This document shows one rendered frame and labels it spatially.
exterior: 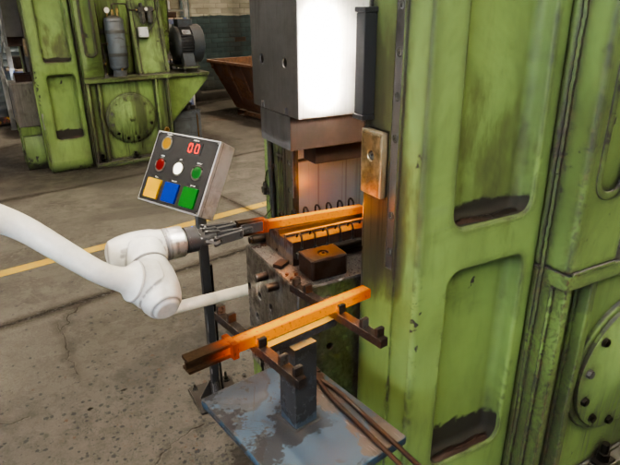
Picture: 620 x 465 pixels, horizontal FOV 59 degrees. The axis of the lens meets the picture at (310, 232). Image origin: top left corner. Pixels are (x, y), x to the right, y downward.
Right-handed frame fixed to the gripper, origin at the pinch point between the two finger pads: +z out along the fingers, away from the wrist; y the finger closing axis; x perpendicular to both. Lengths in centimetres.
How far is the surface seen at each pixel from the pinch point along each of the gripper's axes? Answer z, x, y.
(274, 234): 10.0, -6.6, -5.1
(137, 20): 87, 46, -504
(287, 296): 3.8, -17.2, 15.6
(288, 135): 10.1, 27.6, 6.5
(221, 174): 6.9, 4.2, -41.9
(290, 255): 9.9, -9.3, 5.9
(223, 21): 324, 31, -875
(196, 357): -35, 0, 56
